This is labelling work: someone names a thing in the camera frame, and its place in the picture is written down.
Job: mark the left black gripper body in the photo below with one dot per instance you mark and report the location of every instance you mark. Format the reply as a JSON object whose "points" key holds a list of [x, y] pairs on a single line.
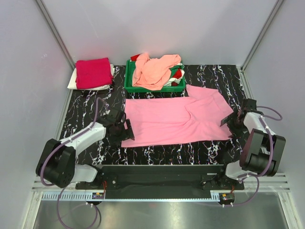
{"points": [[118, 135]]}

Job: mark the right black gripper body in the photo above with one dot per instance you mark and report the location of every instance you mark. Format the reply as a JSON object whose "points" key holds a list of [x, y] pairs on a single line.
{"points": [[236, 127]]}

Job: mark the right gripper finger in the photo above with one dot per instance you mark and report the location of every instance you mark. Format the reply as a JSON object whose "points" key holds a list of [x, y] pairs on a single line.
{"points": [[226, 120], [232, 135]]}

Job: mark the pink t shirt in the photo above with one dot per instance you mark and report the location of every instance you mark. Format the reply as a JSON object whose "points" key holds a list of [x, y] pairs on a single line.
{"points": [[179, 120]]}

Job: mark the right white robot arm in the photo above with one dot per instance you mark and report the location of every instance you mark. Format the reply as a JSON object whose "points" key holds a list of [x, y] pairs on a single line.
{"points": [[262, 152]]}

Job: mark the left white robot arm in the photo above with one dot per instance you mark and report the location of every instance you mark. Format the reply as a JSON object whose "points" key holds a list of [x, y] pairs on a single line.
{"points": [[57, 163]]}

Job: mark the green plastic bin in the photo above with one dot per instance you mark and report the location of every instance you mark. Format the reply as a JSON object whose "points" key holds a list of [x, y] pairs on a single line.
{"points": [[130, 67]]}

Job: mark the folded magenta t shirt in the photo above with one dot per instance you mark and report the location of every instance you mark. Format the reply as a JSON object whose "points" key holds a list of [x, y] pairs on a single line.
{"points": [[93, 73]]}

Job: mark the folded white t shirt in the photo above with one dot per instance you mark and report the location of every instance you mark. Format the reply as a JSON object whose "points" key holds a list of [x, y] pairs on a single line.
{"points": [[72, 83]]}

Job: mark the peach t shirt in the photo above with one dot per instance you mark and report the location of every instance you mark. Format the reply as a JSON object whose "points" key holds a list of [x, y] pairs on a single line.
{"points": [[153, 73]]}

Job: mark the red white green t shirt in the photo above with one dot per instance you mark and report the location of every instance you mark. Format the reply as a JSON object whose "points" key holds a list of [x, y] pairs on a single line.
{"points": [[176, 75]]}

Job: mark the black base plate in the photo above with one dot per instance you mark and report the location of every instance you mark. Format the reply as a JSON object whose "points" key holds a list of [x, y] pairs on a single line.
{"points": [[161, 182]]}

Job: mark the aluminium rail frame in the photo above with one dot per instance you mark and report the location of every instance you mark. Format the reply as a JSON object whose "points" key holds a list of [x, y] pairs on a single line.
{"points": [[277, 184]]}

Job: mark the right corner post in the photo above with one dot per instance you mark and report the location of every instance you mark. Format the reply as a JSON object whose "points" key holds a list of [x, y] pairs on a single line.
{"points": [[271, 17]]}

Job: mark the corner post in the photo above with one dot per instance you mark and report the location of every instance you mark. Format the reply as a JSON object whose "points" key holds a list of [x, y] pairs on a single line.
{"points": [[271, 17], [50, 23]]}

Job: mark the left corner post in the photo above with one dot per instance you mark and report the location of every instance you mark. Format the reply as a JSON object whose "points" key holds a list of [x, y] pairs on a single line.
{"points": [[50, 23]]}

